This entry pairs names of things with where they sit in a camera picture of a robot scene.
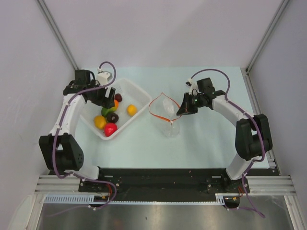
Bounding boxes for red toy apple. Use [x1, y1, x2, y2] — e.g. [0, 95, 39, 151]
[104, 123, 118, 137]

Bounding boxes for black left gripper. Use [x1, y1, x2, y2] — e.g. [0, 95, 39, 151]
[88, 80, 115, 109]

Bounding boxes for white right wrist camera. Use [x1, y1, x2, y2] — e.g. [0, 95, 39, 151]
[186, 78, 198, 95]

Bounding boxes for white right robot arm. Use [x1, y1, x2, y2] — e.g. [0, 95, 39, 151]
[177, 78, 272, 192]

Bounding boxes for dark purple toy mangosteen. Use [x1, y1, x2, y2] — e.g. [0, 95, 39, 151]
[106, 112, 119, 124]

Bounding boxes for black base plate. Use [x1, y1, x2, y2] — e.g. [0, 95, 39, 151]
[47, 167, 280, 208]

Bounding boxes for green orange toy mango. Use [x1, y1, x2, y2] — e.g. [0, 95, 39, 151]
[101, 100, 119, 117]

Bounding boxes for orange toy fruit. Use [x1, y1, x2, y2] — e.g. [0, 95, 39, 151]
[127, 104, 138, 116]

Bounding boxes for yellow toy lemon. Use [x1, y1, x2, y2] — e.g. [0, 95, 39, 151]
[94, 115, 107, 130]

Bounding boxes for clear zip top bag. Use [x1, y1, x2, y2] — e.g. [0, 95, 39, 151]
[148, 92, 181, 138]

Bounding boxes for white plastic basket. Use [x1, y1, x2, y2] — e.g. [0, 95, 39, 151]
[80, 78, 152, 140]

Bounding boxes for white cable duct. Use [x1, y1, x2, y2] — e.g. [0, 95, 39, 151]
[44, 194, 94, 204]

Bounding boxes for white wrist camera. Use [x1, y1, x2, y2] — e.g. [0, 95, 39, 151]
[96, 68, 113, 86]
[186, 78, 198, 95]

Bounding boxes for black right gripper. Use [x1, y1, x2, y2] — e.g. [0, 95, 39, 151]
[177, 92, 204, 116]

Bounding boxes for dark red toy plum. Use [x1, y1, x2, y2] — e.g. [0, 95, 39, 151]
[114, 93, 123, 103]

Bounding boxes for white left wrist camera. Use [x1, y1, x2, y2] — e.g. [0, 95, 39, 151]
[96, 68, 113, 86]

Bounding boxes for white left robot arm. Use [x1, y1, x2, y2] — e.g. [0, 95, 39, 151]
[39, 69, 117, 192]

